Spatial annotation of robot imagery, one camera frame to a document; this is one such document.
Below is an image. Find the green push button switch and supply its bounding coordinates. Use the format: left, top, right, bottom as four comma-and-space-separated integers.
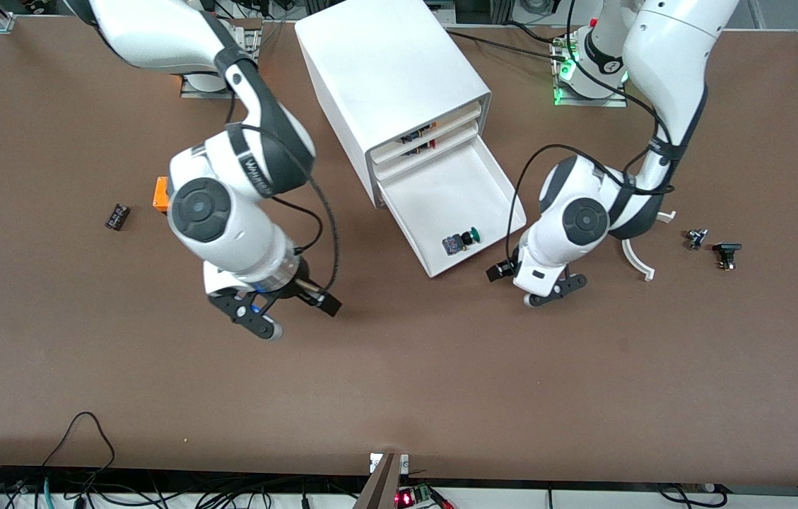
442, 228, 482, 257

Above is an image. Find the white plastic drawer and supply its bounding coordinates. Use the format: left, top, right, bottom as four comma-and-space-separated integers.
370, 103, 483, 168
377, 133, 528, 279
372, 120, 479, 182

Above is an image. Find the white drawer cabinet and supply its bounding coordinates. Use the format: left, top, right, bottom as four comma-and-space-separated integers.
294, 0, 493, 209

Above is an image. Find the circuit board with red light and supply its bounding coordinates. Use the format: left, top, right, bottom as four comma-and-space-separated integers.
394, 484, 452, 509

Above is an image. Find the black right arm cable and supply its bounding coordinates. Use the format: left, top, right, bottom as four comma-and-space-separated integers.
228, 120, 340, 296

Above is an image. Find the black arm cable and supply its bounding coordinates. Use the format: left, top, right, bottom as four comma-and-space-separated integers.
507, 0, 676, 264
228, 120, 340, 296

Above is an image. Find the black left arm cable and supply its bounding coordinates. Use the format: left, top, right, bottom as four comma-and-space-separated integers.
507, 0, 676, 264

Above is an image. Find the white curved plastic bracket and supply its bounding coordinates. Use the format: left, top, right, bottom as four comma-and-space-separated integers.
621, 211, 677, 282

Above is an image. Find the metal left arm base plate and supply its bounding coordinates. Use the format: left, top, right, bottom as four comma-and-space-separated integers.
551, 35, 629, 108

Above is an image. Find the metal post with white brackets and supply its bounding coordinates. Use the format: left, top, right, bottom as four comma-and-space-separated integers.
353, 452, 410, 509

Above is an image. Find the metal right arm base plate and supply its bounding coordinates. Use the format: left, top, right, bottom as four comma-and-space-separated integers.
180, 20, 262, 100

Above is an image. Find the small black switch component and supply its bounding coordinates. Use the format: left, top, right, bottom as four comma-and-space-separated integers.
712, 242, 744, 271

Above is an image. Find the black cable on table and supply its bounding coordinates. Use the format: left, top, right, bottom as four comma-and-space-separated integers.
441, 27, 569, 64

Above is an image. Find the black looped cable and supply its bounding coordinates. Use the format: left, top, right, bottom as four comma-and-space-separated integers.
42, 411, 117, 488

